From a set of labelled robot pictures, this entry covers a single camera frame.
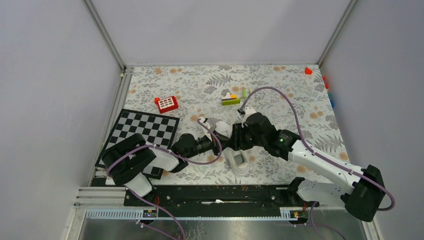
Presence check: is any green toy brick stack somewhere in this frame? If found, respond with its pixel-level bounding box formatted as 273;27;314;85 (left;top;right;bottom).
221;92;241;106

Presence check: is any floral patterned table mat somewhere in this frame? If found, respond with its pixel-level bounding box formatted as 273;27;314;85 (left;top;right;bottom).
124;65;349;186

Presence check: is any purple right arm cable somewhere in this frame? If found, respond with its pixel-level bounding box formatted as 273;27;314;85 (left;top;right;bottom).
237;86;396;240

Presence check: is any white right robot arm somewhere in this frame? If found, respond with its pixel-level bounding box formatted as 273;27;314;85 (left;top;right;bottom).
227;107;386;222

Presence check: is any red triangular block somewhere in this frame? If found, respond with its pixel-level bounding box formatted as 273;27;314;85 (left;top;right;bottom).
304;67;313;75

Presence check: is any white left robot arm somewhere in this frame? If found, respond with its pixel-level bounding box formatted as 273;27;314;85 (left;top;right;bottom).
100;133;230;206

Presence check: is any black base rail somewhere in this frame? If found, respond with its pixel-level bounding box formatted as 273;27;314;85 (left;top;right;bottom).
143;184;313;211

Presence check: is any white sneaker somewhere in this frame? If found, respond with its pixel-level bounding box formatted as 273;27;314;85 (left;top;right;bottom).
215;120;251;177

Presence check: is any black white chessboard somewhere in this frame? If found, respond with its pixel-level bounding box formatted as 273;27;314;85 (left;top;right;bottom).
96;109;180;179

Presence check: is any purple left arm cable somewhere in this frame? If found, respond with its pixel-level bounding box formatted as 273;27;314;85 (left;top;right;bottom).
105;117;223;240

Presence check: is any small green block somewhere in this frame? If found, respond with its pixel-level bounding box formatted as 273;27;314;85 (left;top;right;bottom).
241;88;247;100

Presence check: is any red white grid toy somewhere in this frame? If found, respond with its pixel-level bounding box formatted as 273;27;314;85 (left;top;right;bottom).
154;96;179;114

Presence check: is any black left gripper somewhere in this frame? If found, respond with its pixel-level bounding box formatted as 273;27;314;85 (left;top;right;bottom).
185;130;230;159

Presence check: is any grey slotted cable duct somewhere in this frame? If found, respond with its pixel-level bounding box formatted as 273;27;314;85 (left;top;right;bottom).
85;205;309;221

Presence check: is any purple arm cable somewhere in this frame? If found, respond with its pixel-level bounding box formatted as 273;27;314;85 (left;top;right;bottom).
237;86;396;240
105;117;223;240

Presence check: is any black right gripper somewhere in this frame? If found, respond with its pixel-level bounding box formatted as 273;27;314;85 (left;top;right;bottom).
226;122;267;151

